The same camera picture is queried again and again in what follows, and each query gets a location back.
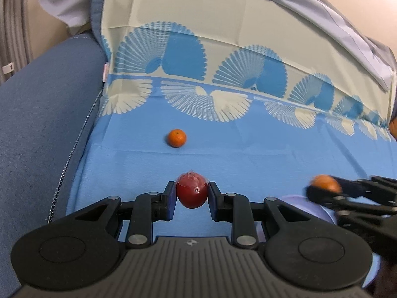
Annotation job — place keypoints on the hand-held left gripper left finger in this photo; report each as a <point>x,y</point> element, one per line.
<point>170,203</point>

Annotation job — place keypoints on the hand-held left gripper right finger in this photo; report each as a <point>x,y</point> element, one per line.
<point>214,203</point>

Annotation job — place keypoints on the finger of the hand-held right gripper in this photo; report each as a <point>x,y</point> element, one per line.
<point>322,196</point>
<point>359,184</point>

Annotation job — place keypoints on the plastic-wrapped orange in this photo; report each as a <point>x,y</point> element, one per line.
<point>326,182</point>

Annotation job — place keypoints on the red plastic-wrapped fruit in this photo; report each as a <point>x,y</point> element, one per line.
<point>191,191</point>

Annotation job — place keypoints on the light purple plate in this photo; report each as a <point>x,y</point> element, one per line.
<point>294,203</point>

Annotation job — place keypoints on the orange cushion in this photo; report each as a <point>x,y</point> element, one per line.
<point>394,130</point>

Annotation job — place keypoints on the small bare tangerine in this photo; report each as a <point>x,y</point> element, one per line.
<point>177,137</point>

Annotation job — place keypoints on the pale lavender sheet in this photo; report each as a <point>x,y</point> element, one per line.
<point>325,9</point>

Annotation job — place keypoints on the white crumpled cloth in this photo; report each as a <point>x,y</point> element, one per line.
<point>68,3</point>

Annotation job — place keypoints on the beige ribbed curtain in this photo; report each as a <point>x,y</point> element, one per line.
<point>14,21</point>

